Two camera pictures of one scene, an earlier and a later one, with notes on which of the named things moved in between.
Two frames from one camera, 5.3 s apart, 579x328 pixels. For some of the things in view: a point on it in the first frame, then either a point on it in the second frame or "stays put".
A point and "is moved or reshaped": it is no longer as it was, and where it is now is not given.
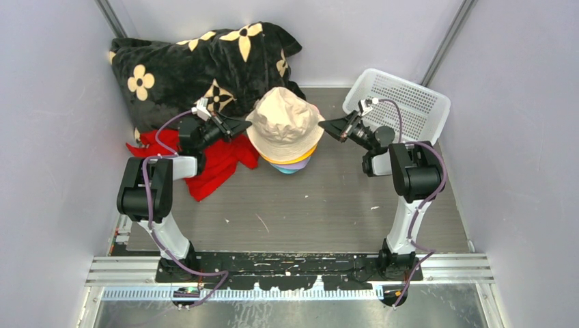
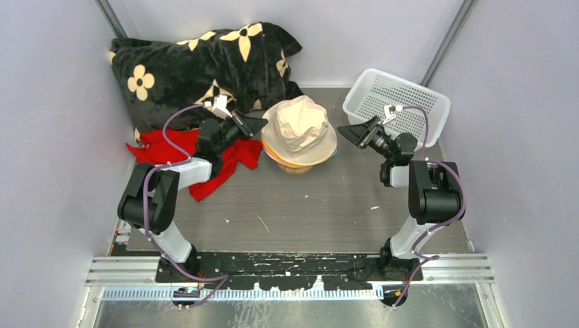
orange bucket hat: x=272 y=161 is moved or reshaped
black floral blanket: x=229 y=67 stays put
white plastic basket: x=425 y=110 stays put
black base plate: x=358 y=270 stays put
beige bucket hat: x=284 y=127 is moved or reshaped
